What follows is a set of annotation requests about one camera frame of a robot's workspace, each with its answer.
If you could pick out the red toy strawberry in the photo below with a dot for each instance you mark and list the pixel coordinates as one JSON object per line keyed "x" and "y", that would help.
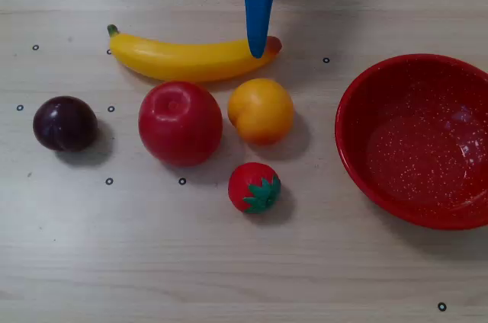
{"x": 248, "y": 182}

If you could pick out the orange toy peach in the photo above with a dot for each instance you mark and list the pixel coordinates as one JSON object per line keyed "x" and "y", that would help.
{"x": 261, "y": 111}

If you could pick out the dark purple toy plum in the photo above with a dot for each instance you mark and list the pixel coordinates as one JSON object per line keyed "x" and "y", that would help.
{"x": 65, "y": 125}

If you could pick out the red speckled bowl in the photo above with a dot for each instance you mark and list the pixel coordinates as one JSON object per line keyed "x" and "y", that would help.
{"x": 411, "y": 178}

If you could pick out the red toy apple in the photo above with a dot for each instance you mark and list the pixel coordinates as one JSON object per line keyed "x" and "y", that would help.
{"x": 179, "y": 126}

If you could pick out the yellow toy banana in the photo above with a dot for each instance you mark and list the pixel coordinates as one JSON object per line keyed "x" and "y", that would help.
{"x": 183, "y": 61}

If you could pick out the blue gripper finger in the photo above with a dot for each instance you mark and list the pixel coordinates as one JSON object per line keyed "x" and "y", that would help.
{"x": 258, "y": 22}

